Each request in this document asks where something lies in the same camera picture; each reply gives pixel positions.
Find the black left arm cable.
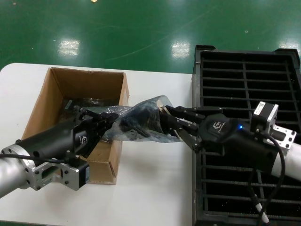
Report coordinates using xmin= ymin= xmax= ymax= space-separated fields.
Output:
xmin=0 ymin=152 xmax=82 ymax=164

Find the black slotted divider container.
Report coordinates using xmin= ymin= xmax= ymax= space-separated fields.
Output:
xmin=191 ymin=44 xmax=301 ymax=223

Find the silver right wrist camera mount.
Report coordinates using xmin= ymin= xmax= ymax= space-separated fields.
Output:
xmin=250 ymin=101 xmax=297 ymax=150

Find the open brown cardboard box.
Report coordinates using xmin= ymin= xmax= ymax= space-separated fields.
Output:
xmin=21 ymin=67 xmax=130 ymax=186

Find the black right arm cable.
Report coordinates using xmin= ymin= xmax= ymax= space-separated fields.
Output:
xmin=249 ymin=131 xmax=286 ymax=226

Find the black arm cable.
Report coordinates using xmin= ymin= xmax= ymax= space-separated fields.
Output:
xmin=0 ymin=152 xmax=82 ymax=164
xmin=249 ymin=131 xmax=286 ymax=226

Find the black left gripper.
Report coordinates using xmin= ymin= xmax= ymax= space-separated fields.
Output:
xmin=14 ymin=105 xmax=119 ymax=165

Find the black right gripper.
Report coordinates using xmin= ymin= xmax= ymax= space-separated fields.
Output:
xmin=161 ymin=105 xmax=282 ymax=175

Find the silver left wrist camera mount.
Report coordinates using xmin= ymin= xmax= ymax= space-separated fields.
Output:
xmin=26 ymin=153 xmax=91 ymax=193

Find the bagged graphics card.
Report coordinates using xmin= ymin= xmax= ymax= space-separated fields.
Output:
xmin=62 ymin=97 xmax=120 ymax=113

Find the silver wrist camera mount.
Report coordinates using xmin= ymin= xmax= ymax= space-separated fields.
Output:
xmin=26 ymin=153 xmax=91 ymax=193
xmin=250 ymin=101 xmax=297 ymax=150

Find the translucent grey antistatic bag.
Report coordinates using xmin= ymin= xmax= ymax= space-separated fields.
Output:
xmin=103 ymin=94 xmax=188 ymax=144

